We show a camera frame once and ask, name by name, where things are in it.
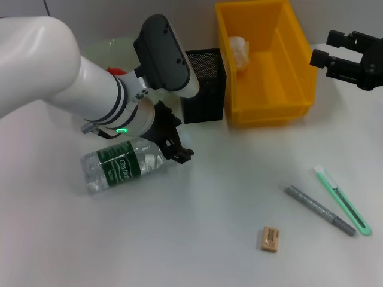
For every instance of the orange fruit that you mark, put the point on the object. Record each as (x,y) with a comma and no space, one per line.
(116,71)

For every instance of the pale green glass fruit plate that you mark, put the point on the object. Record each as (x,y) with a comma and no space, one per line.
(98,51)

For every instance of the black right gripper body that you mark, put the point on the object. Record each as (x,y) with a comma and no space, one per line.
(374,65)

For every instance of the beige eraser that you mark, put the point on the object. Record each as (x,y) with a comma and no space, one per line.
(268,239)

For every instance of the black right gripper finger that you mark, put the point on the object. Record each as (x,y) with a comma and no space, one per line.
(332,65)
(338,38)

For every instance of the white paper ball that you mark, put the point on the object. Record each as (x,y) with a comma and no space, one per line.
(239,53)

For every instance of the black mesh pen holder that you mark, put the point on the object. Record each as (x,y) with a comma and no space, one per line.
(209,104)

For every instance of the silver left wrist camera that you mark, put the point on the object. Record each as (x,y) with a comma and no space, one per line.
(164,53)

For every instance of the mint green utility knife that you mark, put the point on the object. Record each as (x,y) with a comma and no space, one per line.
(341,200)

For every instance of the clear green-label water bottle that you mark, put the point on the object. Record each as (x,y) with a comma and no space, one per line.
(119,167)

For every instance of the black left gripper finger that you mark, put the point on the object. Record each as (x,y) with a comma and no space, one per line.
(181,155)
(178,122)

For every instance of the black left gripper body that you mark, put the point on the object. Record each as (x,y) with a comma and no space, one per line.
(163,128)

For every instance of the grey marker pen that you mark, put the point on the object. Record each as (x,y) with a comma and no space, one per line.
(311,206)

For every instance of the yellow plastic bin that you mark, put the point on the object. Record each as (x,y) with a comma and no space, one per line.
(269,89)

